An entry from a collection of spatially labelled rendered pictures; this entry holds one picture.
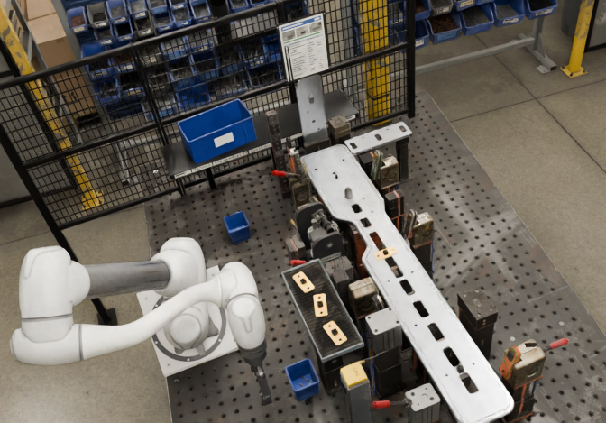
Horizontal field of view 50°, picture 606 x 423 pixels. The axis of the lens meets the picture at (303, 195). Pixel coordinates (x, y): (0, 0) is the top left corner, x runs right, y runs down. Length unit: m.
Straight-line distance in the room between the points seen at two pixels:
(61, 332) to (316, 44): 1.72
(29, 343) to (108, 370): 1.72
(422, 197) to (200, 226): 1.04
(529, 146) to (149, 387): 2.73
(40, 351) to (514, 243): 1.90
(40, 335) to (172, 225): 1.35
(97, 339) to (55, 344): 0.11
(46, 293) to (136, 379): 1.71
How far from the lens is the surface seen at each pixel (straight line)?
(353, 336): 2.03
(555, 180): 4.23
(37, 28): 5.08
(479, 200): 3.05
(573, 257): 3.82
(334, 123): 2.92
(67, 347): 1.92
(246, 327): 1.93
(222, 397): 2.53
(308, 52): 3.01
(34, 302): 1.90
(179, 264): 2.29
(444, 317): 2.26
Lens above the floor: 2.85
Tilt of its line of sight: 44 degrees down
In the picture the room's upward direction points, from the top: 10 degrees counter-clockwise
